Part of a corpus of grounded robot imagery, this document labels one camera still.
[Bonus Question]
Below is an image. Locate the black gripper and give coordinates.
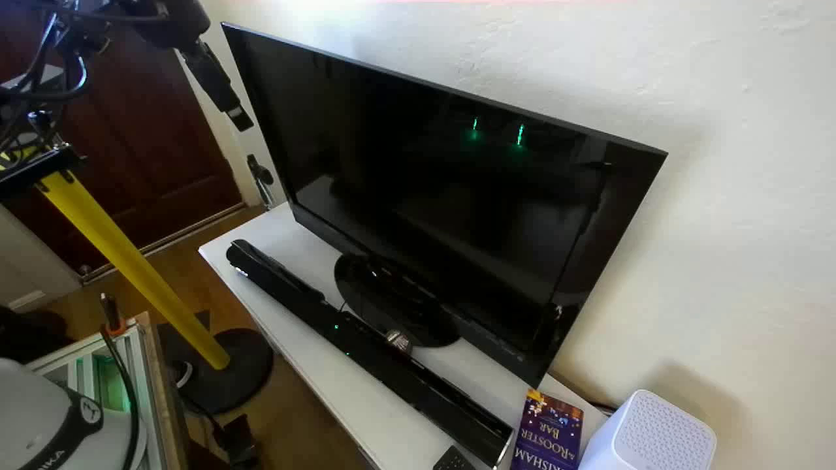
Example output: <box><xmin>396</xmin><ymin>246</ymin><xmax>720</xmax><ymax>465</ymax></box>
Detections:
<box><xmin>112</xmin><ymin>0</ymin><xmax>257</xmax><ymax>132</ymax></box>

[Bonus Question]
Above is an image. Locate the long black soundbar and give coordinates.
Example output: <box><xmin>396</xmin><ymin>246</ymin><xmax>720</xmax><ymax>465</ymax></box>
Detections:
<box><xmin>222</xmin><ymin>238</ymin><xmax>518</xmax><ymax>468</ymax></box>

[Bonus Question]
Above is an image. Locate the brown wooden door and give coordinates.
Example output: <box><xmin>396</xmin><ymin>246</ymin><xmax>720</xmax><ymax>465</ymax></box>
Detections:
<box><xmin>0</xmin><ymin>0</ymin><xmax>247</xmax><ymax>272</ymax></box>

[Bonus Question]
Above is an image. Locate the yellow pole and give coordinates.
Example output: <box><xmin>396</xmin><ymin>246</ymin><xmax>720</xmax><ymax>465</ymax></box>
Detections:
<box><xmin>35</xmin><ymin>168</ymin><xmax>232</xmax><ymax>373</ymax></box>

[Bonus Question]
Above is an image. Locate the black metal stand platform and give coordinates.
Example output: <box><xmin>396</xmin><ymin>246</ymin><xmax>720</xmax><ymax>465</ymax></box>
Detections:
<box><xmin>0</xmin><ymin>142</ymin><xmax>87</xmax><ymax>206</ymax></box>

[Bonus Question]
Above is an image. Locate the black flat screen television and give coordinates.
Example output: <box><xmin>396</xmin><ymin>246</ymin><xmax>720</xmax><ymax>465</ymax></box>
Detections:
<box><xmin>221</xmin><ymin>20</ymin><xmax>673</xmax><ymax>390</ymax></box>

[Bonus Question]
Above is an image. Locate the black oval television stand base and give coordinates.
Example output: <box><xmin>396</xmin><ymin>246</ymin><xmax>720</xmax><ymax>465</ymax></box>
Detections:
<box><xmin>332</xmin><ymin>251</ymin><xmax>462</xmax><ymax>349</ymax></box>

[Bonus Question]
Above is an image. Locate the black round stand base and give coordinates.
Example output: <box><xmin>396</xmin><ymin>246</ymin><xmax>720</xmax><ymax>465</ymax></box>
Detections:
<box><xmin>158</xmin><ymin>323</ymin><xmax>277</xmax><ymax>417</ymax></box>

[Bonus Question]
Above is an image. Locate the metal framed glass panel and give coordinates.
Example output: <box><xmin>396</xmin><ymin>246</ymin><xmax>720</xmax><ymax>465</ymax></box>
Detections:
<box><xmin>23</xmin><ymin>311</ymin><xmax>192</xmax><ymax>470</ymax></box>

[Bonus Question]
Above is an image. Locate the small round metal knob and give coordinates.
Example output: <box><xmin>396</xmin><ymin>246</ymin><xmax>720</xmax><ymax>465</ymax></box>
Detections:
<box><xmin>387</xmin><ymin>327</ymin><xmax>415</xmax><ymax>356</ymax></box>

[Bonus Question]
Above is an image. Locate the white table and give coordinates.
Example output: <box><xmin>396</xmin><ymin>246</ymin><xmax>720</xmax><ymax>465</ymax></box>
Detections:
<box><xmin>197</xmin><ymin>203</ymin><xmax>611</xmax><ymax>470</ymax></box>

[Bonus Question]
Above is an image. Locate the white round device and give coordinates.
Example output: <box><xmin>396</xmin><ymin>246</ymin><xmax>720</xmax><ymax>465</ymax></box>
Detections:
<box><xmin>0</xmin><ymin>356</ymin><xmax>151</xmax><ymax>470</ymax></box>

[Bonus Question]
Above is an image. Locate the black remote control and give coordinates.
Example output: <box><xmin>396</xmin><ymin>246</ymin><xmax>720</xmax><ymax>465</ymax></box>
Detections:
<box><xmin>431</xmin><ymin>443</ymin><xmax>479</xmax><ymax>470</ymax></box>

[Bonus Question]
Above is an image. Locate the small black wall fixture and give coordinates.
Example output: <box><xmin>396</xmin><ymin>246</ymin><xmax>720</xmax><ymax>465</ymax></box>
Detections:
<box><xmin>247</xmin><ymin>152</ymin><xmax>277</xmax><ymax>208</ymax></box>

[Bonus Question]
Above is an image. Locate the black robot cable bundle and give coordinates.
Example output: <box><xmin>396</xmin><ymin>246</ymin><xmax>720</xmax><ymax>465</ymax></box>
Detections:
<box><xmin>0</xmin><ymin>0</ymin><xmax>121</xmax><ymax>155</ymax></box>

